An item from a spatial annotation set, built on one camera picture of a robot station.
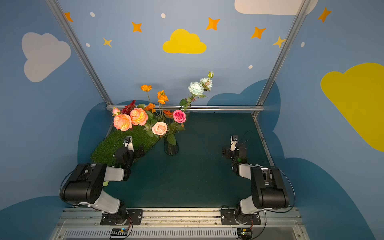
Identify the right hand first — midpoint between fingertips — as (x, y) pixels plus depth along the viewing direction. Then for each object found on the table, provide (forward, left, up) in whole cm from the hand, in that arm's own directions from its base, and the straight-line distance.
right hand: (233, 145), depth 96 cm
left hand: (-4, +64, +3) cm, 64 cm away
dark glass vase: (-6, +41, 0) cm, 41 cm away
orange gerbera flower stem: (+2, +40, +24) cm, 47 cm away
